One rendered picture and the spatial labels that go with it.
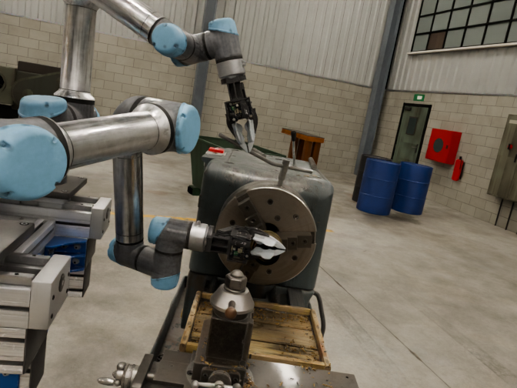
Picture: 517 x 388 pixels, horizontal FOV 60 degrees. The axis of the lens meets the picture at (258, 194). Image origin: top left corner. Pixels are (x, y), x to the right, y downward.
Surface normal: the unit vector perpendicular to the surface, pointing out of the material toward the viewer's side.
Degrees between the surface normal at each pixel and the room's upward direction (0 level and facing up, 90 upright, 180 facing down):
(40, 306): 90
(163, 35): 90
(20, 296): 90
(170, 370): 0
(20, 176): 91
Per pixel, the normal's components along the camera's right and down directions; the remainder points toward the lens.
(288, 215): 0.00, 0.20
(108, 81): 0.29, 0.24
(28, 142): 0.83, 0.26
